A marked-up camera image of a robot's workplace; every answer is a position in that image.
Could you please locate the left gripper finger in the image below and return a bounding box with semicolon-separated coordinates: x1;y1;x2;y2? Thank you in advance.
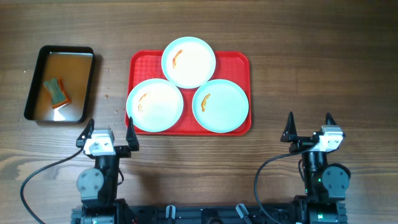
126;117;139;151
78;118;95;141

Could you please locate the light blue plate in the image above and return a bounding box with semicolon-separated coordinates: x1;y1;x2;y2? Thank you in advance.
161;37;216;89
126;78;184;133
192;79;249;133

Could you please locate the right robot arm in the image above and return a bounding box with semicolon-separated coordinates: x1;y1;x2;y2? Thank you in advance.
280;113;351;224

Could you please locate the red plastic tray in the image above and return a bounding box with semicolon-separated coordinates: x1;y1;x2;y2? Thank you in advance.
127;50;251;136

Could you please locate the light blue plate top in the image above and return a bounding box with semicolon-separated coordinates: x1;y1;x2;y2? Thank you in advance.
161;37;216;89

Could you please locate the right black cable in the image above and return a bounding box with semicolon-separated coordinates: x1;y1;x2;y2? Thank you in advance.
253;141;321;224

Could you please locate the left black cable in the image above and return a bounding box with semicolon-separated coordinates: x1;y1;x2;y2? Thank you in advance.
20;147;85;224

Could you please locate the orange green sponge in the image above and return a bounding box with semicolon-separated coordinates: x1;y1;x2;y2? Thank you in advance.
43;78;71;109

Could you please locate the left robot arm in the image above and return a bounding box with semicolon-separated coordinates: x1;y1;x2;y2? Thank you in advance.
71;118;139;224

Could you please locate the black mounting rail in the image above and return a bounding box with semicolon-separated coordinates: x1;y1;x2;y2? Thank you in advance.
70;203;348;224

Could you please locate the black water basin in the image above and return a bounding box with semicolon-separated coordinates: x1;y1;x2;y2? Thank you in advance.
24;45;96;123

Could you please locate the black cable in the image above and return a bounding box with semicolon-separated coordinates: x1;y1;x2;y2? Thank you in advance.
20;147;85;224
253;141;321;224

